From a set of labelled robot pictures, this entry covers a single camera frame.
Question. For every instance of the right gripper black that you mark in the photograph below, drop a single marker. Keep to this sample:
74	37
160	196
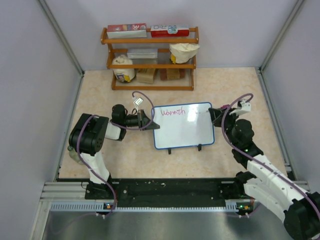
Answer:
217	116

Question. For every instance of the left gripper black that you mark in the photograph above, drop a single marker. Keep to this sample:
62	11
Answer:
142	115

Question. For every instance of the blue framed whiteboard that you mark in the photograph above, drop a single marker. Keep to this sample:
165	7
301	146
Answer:
183	125

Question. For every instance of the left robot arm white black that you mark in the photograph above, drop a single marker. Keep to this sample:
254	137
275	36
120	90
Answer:
86	140

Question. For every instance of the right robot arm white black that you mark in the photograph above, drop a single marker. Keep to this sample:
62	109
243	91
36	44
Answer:
297	208

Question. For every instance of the tan brown block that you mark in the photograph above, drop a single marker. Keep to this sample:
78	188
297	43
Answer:
146	75

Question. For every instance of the white flour bag lower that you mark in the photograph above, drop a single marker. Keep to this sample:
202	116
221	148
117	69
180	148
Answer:
124	75

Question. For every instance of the reddish brown block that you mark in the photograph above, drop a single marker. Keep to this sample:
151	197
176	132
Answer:
169	74

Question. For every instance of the wooden three-tier shelf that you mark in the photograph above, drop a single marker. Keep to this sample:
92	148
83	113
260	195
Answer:
117	47

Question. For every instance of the cream paper bag upper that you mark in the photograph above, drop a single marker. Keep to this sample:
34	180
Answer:
181	53

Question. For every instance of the clear glass bottle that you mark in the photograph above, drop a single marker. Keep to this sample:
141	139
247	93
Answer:
74	155

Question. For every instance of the red white box right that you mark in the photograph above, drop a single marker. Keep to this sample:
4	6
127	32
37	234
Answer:
167	31

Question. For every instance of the red white box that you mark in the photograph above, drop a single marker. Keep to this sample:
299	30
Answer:
167	31
125	31

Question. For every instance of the red white box left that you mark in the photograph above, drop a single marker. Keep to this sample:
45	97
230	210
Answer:
125	31

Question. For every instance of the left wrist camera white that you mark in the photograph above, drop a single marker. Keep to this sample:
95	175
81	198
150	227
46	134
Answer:
137	102

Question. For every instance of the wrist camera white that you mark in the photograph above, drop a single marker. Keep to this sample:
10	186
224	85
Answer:
137	102
243	107

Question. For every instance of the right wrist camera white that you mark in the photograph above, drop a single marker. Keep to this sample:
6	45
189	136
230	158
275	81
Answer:
243	107

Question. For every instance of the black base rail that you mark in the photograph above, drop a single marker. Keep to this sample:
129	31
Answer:
165	192

